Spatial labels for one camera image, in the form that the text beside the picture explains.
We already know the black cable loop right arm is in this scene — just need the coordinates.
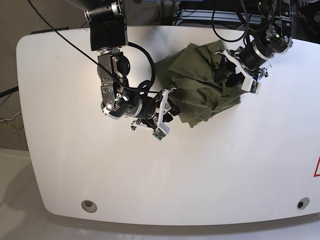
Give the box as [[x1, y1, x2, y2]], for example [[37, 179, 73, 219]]
[[124, 42, 156, 91]]

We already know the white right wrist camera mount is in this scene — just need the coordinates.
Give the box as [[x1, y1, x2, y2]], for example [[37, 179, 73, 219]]
[[130, 86, 176, 143]]

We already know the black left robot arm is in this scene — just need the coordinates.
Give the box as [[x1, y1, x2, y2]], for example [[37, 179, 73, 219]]
[[214, 0, 293, 93]]

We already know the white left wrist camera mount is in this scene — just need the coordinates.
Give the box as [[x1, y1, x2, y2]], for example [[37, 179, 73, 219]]
[[215, 49, 269, 94]]

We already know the left table cable grommet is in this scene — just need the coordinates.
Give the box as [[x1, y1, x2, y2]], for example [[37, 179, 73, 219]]
[[81, 200, 98, 213]]

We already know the aluminium frame rail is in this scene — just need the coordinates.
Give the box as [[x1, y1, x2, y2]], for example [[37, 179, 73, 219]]
[[178, 9, 263, 26]]

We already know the right table cable grommet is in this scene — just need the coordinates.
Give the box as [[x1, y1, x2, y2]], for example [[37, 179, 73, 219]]
[[296, 197, 310, 210]]

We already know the olive green T-shirt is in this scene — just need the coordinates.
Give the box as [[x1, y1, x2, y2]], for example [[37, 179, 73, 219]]
[[155, 40, 244, 128]]

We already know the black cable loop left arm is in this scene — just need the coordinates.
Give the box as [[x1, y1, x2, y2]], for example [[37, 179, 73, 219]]
[[211, 0, 251, 43]]

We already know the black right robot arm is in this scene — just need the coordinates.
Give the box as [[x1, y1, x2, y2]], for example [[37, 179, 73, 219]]
[[84, 0, 180, 128]]

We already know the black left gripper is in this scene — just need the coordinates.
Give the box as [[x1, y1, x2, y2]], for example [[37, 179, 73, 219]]
[[213, 44, 265, 88]]

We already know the red triangle sticker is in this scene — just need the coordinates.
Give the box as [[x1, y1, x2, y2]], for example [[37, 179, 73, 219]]
[[313, 158, 320, 177]]

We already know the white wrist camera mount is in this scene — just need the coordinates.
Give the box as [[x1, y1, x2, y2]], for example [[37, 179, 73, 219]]
[[130, 86, 176, 143], [215, 49, 269, 94]]

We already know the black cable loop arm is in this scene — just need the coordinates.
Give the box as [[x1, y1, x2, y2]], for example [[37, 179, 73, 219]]
[[124, 42, 156, 91], [211, 0, 251, 43]]

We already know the yellow cable on floor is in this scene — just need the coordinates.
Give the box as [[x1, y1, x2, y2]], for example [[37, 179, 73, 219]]
[[124, 0, 137, 27]]

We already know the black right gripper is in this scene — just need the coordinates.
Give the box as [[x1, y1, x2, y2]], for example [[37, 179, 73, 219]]
[[137, 96, 180, 123]]

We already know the table cable grommet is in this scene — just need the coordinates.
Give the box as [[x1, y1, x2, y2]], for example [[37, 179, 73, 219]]
[[81, 200, 98, 213], [296, 197, 310, 210]]

